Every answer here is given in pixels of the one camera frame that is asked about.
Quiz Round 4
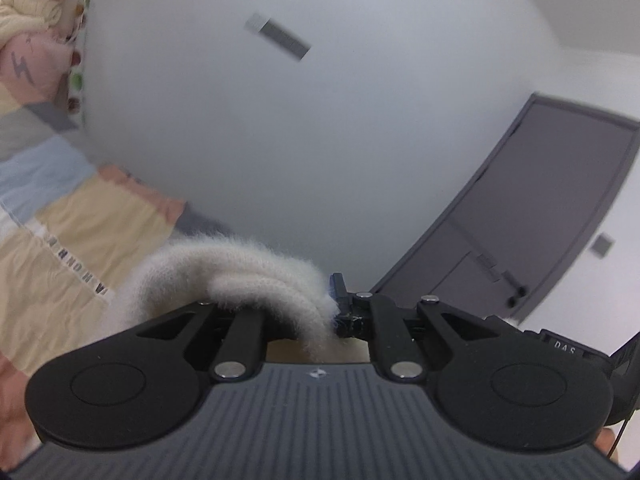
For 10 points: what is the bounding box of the grey wall plate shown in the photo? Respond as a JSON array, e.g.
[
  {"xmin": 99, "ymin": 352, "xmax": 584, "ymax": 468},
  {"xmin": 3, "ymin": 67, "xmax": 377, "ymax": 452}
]
[{"xmin": 244, "ymin": 12, "xmax": 314, "ymax": 64}]

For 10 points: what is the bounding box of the patchwork bed quilt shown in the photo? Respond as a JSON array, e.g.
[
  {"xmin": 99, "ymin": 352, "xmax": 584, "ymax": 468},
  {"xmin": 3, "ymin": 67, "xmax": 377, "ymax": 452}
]
[{"xmin": 0, "ymin": 80, "xmax": 237, "ymax": 461}]

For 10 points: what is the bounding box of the colourful printed strip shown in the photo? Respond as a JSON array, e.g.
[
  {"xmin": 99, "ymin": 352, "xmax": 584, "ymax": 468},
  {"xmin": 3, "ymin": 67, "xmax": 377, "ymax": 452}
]
[{"xmin": 62, "ymin": 0, "xmax": 94, "ymax": 131}]

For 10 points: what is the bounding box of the grey door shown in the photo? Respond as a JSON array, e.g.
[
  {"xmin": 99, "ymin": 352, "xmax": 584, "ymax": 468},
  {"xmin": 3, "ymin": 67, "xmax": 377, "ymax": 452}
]
[{"xmin": 367, "ymin": 92, "xmax": 640, "ymax": 326}]

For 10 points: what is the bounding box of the grey wall switch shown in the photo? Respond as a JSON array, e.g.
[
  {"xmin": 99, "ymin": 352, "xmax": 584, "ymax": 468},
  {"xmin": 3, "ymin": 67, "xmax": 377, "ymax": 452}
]
[{"xmin": 590, "ymin": 233, "xmax": 615, "ymax": 259}]

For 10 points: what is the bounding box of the black cable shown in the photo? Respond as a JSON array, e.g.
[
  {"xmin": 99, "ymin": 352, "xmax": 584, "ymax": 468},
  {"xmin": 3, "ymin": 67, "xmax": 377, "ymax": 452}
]
[{"xmin": 606, "ymin": 397, "xmax": 640, "ymax": 463}]

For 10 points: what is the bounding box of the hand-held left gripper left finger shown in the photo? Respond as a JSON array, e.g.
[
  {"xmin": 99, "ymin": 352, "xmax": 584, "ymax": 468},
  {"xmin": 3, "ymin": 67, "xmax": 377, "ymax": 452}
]
[{"xmin": 120, "ymin": 301, "xmax": 267, "ymax": 381}]

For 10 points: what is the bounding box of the black door handle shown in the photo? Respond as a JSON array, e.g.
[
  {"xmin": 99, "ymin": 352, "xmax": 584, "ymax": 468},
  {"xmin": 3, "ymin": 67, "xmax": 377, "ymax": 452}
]
[{"xmin": 487, "ymin": 255, "xmax": 532, "ymax": 299}]

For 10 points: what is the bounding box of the cream fluffy fleece garment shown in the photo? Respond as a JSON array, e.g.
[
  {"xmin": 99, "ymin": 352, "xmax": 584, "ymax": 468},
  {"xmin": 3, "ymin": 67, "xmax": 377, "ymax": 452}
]
[{"xmin": 119, "ymin": 239, "xmax": 342, "ymax": 362}]

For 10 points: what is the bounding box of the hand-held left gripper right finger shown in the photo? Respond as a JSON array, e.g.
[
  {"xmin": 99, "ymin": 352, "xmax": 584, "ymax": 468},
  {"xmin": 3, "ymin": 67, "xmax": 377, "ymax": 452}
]
[{"xmin": 329, "ymin": 272, "xmax": 502, "ymax": 384}]

